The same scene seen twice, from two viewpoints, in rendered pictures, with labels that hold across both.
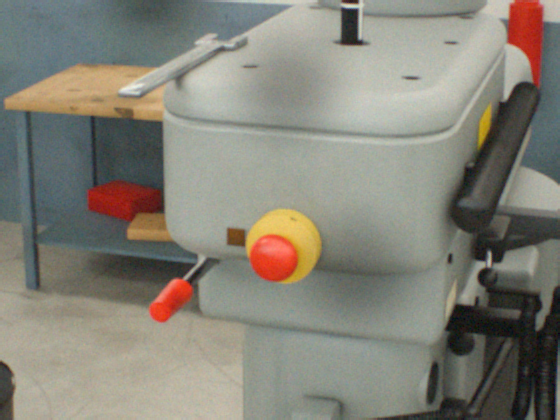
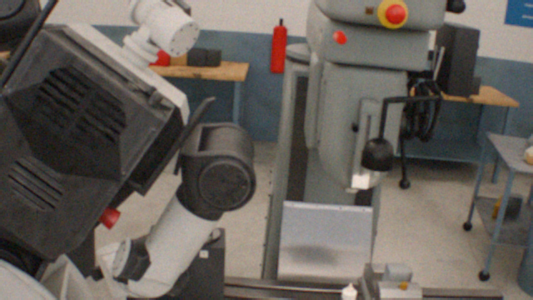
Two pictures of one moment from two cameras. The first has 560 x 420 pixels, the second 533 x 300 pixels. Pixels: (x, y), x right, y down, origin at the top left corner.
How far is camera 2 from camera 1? 0.59 m
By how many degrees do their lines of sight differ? 15
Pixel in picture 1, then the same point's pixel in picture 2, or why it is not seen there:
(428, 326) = (423, 61)
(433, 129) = not seen: outside the picture
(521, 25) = (278, 36)
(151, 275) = not seen: hidden behind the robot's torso
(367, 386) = (388, 92)
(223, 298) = (336, 51)
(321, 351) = (371, 77)
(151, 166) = not seen: hidden behind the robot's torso
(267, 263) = (396, 15)
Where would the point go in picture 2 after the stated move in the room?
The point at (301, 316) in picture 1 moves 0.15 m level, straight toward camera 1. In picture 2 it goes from (371, 57) to (403, 72)
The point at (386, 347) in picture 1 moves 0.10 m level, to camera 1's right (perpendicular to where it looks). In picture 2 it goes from (397, 75) to (432, 77)
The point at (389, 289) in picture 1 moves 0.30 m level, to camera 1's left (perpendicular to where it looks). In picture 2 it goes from (409, 45) to (280, 37)
